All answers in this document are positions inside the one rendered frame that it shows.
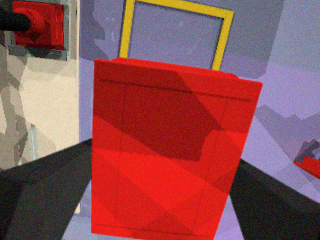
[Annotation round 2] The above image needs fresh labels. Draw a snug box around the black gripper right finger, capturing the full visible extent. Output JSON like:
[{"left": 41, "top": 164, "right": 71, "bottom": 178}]
[{"left": 229, "top": 158, "right": 320, "bottom": 240}]

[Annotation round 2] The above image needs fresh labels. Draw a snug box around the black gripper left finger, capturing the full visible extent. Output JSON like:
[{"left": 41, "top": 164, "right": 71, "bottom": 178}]
[{"left": 0, "top": 138, "right": 92, "bottom": 240}]

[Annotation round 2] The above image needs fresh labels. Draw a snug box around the yellow rectangular outline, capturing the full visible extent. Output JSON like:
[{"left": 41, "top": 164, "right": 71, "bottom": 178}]
[{"left": 119, "top": 0, "right": 234, "bottom": 71}]

